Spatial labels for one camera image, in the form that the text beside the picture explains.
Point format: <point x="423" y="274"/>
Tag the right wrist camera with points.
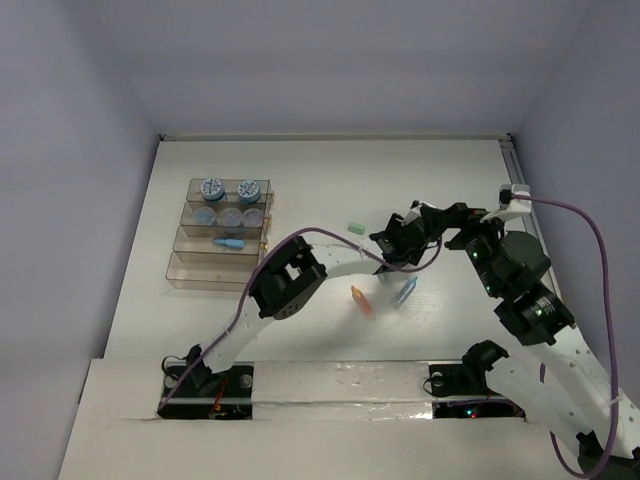
<point x="514" y="203"/>

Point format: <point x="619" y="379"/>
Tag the blue clear highlighter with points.
<point x="400" y="298"/>

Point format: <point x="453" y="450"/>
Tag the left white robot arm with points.
<point x="288" y="277"/>

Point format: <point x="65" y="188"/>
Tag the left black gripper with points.
<point x="388" y="245"/>

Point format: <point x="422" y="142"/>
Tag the blue highlighter with cap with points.
<point x="229" y="243"/>

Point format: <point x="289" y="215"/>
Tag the clear paperclip jar small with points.
<point x="252" y="218"/>

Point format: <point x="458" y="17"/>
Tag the blue lid jar in bin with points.
<point x="212" y="189"/>

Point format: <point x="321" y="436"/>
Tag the orange highlighter pen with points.
<point x="362" y="302"/>

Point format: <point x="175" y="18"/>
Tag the small green cap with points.
<point x="356" y="228"/>

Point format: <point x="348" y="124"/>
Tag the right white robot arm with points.
<point x="590" y="415"/>

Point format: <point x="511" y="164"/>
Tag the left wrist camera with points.
<point x="415" y="211"/>

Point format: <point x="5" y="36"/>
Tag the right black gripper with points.
<point x="455" y="215"/>

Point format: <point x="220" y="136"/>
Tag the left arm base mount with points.
<point x="220" y="396"/>

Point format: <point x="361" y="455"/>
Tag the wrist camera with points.
<point x="514" y="203"/>
<point x="415" y="211"/>

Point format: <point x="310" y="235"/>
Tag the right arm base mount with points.
<point x="460" y="388"/>

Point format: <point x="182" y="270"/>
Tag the blue lid jar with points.
<point x="249" y="191"/>
<point x="212" y="189"/>

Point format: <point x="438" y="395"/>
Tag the aluminium rail right edge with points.
<point x="516" y="176"/>

